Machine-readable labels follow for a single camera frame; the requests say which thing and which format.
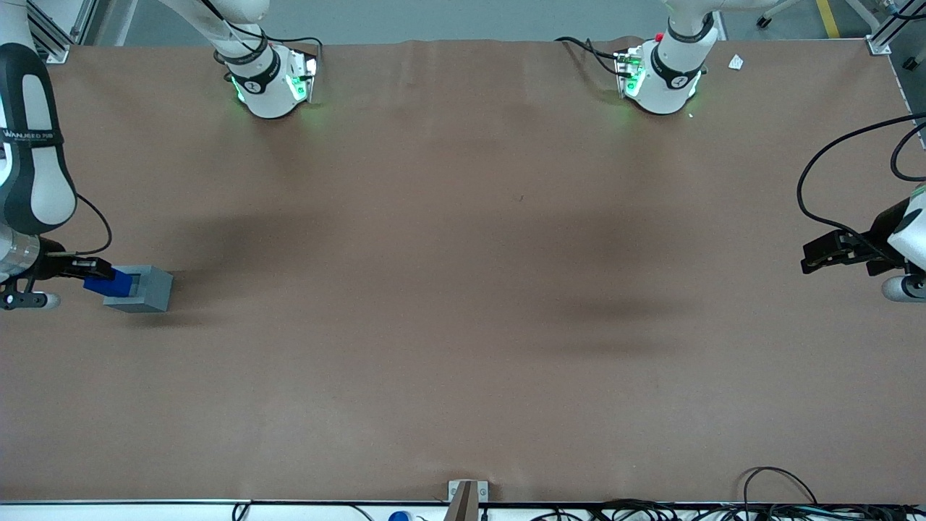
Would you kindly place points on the blue plastic part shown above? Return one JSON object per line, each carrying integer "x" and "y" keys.
{"x": 116, "y": 284}

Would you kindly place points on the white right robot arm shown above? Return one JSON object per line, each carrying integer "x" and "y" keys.
{"x": 40, "y": 166}

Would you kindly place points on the blue round cap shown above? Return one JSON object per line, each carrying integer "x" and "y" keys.
{"x": 399, "y": 516}

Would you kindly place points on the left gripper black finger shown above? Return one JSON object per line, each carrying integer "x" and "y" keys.
{"x": 821, "y": 262}
{"x": 828, "y": 241}

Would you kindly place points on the aluminium frame profile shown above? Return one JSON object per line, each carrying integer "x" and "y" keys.
{"x": 61, "y": 29}
{"x": 888, "y": 29}

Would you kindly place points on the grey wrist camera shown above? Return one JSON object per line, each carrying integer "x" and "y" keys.
{"x": 904, "y": 288}
{"x": 32, "y": 299}

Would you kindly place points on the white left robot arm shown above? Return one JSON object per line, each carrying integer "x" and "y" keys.
{"x": 669, "y": 72}

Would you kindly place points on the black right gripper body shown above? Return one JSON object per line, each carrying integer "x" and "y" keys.
{"x": 53, "y": 265}

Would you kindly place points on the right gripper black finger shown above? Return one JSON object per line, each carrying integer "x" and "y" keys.
{"x": 90, "y": 273}
{"x": 85, "y": 263}

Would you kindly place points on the metal bracket with post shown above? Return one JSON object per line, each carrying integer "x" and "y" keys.
{"x": 466, "y": 499}

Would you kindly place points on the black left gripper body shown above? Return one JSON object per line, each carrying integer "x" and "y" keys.
{"x": 877, "y": 233}

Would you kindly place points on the white paper scrap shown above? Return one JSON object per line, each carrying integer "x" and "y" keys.
{"x": 736, "y": 62}

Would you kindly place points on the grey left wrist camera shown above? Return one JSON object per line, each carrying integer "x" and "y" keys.
{"x": 904, "y": 288}

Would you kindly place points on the gray base block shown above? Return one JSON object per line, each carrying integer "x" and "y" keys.
{"x": 152, "y": 293}

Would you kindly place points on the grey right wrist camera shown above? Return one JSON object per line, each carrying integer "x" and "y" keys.
{"x": 32, "y": 299}

